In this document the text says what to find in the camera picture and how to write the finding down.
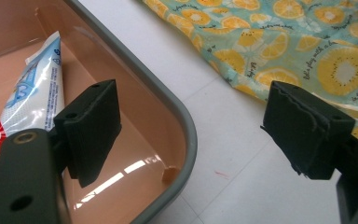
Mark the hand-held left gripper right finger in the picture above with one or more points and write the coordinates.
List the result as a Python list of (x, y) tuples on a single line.
[(304, 130)]

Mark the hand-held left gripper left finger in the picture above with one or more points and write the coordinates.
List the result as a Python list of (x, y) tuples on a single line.
[(90, 133)]

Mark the pink basin with grey rim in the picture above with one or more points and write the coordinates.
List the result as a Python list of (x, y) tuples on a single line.
[(143, 124)]

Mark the white and blue toothpaste tube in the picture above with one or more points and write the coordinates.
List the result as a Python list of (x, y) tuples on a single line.
[(37, 93)]

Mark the orange-slice print cloth bag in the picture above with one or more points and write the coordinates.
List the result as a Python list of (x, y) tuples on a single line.
[(276, 37)]

